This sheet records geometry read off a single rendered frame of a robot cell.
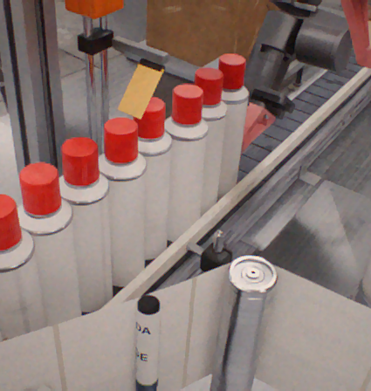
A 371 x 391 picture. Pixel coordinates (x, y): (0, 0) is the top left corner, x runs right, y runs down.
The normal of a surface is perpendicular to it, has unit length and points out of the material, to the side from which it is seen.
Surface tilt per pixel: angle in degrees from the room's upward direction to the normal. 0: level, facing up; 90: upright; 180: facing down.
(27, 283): 90
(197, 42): 90
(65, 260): 90
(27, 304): 90
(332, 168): 0
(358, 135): 0
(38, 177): 2
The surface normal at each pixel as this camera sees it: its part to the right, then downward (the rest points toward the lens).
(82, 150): 0.04, -0.81
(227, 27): -0.63, 0.44
